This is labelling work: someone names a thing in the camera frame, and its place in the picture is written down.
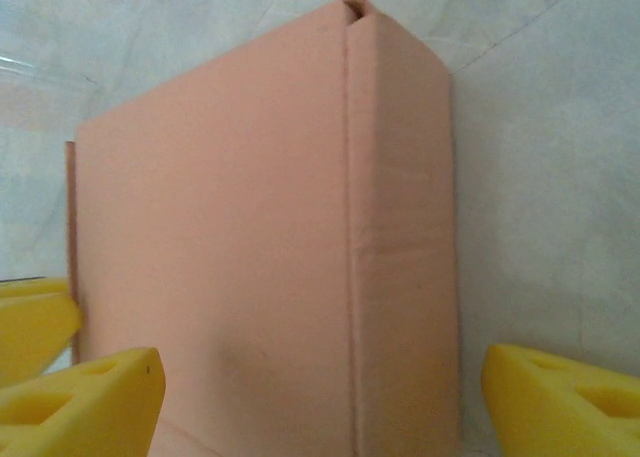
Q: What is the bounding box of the orange cloth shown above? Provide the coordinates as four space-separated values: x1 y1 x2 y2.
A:
63 0 464 457

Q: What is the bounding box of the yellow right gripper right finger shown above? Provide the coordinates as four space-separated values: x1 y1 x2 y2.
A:
481 343 640 457

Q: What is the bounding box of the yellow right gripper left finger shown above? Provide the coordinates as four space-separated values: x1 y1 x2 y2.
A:
0 346 167 457

